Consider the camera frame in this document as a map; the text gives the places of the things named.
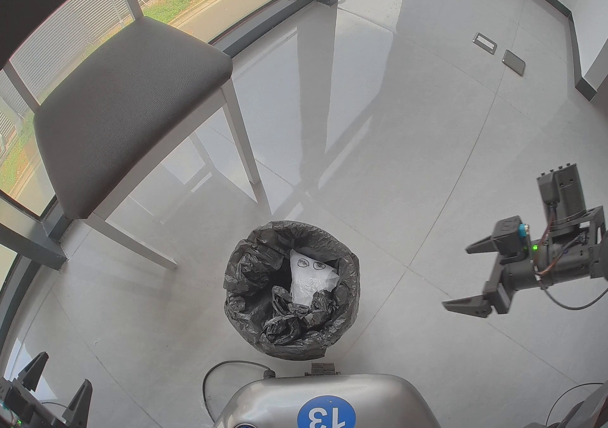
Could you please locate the white printed wrapper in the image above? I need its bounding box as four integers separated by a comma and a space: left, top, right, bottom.
289, 249, 340, 305

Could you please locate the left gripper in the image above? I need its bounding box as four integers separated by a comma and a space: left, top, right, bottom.
0, 352, 93, 428

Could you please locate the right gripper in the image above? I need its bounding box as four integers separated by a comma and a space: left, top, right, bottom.
441, 235, 592, 320

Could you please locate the black plastic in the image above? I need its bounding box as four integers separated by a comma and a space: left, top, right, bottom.
260, 286, 339, 346

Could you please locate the black cable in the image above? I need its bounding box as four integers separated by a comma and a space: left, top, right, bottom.
202, 360, 277, 422
541, 284, 608, 311
545, 381, 605, 424

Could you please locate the grey cushioned white chair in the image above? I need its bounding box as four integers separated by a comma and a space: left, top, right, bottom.
0, 0, 262, 272

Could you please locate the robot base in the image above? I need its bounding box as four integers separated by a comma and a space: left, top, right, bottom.
214, 362, 442, 428

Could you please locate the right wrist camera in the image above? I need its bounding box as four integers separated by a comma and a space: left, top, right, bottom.
492, 216, 532, 258

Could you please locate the black plastic bag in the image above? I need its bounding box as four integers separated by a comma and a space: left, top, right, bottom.
224, 221, 361, 360

